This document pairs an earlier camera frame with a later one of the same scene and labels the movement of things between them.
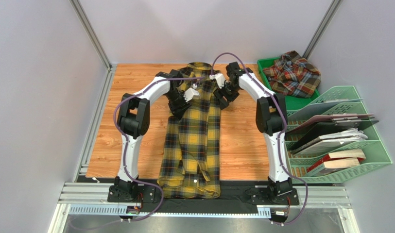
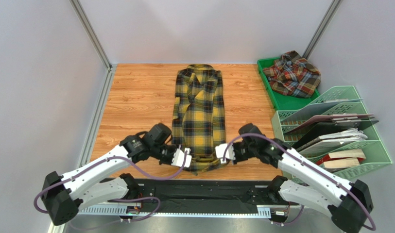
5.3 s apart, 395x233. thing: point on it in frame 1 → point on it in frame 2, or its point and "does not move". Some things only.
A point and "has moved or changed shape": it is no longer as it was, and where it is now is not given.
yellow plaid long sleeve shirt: (191, 157) has moved or changed shape
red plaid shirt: (291, 74) does not move
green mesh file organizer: (332, 140) does not move
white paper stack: (332, 140) does not move
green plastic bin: (292, 102) does not move
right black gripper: (220, 99) → (240, 155)
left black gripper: (177, 110) → (169, 161)
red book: (343, 159) does not move
